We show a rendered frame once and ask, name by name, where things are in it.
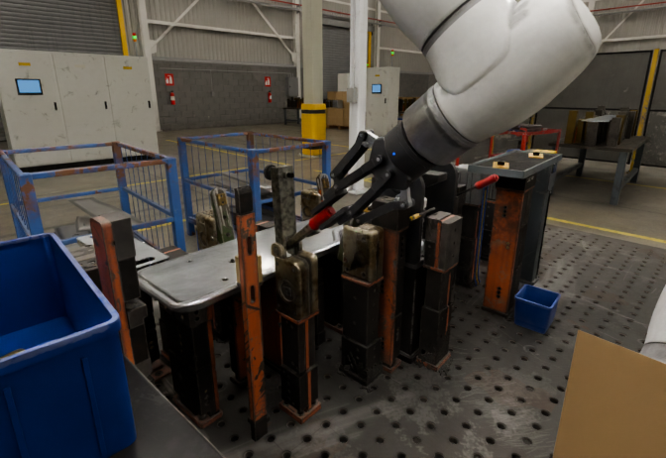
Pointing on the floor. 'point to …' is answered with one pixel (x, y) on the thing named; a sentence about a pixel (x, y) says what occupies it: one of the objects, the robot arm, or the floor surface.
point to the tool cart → (526, 136)
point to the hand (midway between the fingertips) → (332, 209)
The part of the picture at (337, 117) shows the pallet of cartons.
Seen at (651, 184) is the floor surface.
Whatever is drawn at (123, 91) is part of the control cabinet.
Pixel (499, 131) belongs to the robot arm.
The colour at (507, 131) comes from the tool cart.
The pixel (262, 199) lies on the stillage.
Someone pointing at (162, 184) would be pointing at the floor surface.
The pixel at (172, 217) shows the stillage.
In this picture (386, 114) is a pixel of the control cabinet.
